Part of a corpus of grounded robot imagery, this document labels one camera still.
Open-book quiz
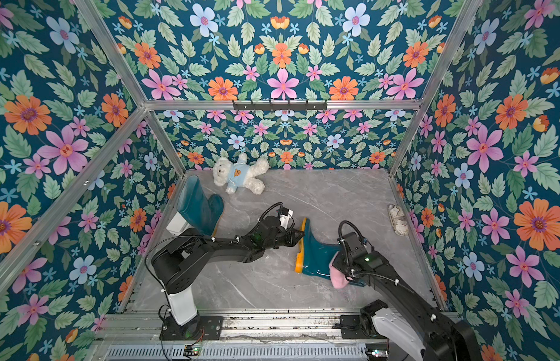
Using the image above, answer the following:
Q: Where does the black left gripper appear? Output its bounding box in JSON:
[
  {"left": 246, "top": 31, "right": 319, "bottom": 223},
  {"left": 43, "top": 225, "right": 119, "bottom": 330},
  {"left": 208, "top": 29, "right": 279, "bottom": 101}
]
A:
[{"left": 261, "top": 229, "right": 305, "bottom": 252}]

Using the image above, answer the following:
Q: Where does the pink microfiber cloth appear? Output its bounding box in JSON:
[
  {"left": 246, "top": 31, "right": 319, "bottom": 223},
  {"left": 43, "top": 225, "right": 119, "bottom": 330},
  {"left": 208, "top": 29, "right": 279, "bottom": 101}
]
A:
[{"left": 329, "top": 264, "right": 349, "bottom": 290}]

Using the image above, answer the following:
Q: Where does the teal rubber boot orange sole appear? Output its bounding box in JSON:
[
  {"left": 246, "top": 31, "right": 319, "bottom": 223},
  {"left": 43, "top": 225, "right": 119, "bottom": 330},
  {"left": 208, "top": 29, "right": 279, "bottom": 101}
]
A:
[{"left": 176, "top": 175, "right": 224, "bottom": 236}]

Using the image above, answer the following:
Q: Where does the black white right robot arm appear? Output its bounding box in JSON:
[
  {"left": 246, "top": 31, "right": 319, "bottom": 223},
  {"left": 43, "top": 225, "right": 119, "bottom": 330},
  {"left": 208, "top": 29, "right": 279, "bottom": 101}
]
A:
[{"left": 334, "top": 231, "right": 483, "bottom": 360}]

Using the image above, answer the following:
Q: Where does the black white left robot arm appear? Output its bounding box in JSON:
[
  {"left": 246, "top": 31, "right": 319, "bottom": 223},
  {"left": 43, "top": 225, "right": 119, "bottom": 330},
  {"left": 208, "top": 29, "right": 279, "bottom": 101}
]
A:
[{"left": 151, "top": 216, "right": 304, "bottom": 326}]

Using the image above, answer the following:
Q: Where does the map print glasses case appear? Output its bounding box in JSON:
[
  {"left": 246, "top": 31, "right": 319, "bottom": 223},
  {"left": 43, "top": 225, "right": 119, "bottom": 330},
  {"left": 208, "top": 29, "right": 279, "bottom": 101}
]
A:
[{"left": 388, "top": 204, "right": 409, "bottom": 236}]

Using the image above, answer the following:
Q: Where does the white teddy bear blue shirt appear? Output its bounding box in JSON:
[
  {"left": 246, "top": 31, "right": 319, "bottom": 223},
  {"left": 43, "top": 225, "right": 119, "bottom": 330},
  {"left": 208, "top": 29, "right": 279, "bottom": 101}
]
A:
[{"left": 212, "top": 153, "right": 269, "bottom": 195}]

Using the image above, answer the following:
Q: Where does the white rectangular box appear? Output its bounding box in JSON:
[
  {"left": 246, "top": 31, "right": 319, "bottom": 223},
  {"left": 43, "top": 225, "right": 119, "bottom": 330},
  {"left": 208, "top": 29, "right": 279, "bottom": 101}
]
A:
[{"left": 166, "top": 212, "right": 190, "bottom": 237}]

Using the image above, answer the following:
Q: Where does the white ventilation grille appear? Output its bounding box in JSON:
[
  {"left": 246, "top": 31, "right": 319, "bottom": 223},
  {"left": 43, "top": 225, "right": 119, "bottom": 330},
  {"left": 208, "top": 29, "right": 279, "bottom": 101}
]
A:
[{"left": 105, "top": 344, "right": 368, "bottom": 360}]

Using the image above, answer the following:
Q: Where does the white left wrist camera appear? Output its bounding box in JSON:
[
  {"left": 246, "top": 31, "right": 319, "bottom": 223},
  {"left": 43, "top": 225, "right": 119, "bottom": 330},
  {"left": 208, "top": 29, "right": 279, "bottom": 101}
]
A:
[{"left": 278, "top": 207, "right": 294, "bottom": 231}]

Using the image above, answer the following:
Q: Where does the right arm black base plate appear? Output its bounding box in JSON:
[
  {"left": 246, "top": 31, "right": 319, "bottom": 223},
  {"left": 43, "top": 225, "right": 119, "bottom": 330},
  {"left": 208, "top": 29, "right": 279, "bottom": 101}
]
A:
[{"left": 338, "top": 314, "right": 375, "bottom": 339}]

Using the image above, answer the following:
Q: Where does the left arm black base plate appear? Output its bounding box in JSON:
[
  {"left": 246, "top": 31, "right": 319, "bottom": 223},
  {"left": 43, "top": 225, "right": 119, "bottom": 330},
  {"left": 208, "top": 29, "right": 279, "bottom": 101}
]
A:
[{"left": 160, "top": 315, "right": 224, "bottom": 341}]

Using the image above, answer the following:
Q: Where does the black hook rail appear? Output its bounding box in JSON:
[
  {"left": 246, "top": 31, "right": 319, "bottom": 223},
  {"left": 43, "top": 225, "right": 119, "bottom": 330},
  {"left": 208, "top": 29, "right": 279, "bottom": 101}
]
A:
[{"left": 232, "top": 100, "right": 328, "bottom": 111}]

